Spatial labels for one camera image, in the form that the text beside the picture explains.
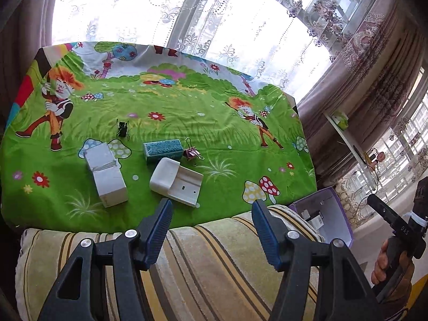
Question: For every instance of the mauve patterned curtain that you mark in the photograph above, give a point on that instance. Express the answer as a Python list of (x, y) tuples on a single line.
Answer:
[(367, 90)]

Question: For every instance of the teal box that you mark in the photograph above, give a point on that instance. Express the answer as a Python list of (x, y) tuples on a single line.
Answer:
[(164, 152)]

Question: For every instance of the pink binder clip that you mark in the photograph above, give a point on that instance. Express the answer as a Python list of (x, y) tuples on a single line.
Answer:
[(192, 153)]

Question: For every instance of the striped tasselled cushion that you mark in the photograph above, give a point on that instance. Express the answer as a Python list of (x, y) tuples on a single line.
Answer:
[(207, 247)]

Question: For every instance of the white plastic holder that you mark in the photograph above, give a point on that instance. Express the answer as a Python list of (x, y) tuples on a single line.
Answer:
[(174, 180)]

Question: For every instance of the person's right hand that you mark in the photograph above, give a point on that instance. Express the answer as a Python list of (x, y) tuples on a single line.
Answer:
[(379, 264)]

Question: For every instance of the plain white box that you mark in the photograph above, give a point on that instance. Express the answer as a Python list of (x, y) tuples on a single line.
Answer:
[(98, 157), (110, 187)]

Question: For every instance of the black binder clip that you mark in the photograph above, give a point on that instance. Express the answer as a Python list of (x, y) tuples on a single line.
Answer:
[(122, 129)]

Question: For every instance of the white lace curtain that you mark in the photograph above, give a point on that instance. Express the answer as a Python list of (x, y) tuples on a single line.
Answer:
[(234, 23)]

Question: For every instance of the person's right forearm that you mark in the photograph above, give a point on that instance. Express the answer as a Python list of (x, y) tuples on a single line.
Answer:
[(398, 304)]

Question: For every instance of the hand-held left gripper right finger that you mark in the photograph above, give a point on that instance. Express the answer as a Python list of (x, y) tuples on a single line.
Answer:
[(267, 237)]

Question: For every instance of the white side table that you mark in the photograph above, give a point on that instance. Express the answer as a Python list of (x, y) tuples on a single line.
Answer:
[(351, 147)]

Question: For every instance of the floral lace curtain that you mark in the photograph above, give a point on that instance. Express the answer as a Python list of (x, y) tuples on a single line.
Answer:
[(401, 147)]

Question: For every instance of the green tissue pack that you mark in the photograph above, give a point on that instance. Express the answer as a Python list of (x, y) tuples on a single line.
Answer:
[(341, 120)]

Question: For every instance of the purple cardboard box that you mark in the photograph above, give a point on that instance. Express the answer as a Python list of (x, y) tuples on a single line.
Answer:
[(334, 214)]

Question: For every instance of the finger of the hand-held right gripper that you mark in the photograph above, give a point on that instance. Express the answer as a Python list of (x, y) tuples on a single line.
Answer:
[(381, 209)]

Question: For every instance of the green cartoon printed blanket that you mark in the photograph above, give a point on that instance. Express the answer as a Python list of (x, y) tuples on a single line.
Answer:
[(200, 107)]

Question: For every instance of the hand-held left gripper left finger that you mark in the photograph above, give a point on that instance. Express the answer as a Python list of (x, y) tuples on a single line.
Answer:
[(155, 234)]

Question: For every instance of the dark plain curtain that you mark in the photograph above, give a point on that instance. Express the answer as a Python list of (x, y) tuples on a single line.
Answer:
[(23, 23)]

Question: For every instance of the yellow object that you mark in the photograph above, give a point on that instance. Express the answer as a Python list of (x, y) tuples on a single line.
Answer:
[(419, 294)]

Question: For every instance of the small pink fan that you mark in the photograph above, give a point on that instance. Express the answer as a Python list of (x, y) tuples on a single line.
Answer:
[(376, 159)]

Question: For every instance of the dark phone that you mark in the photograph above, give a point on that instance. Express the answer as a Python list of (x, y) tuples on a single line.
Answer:
[(359, 153)]

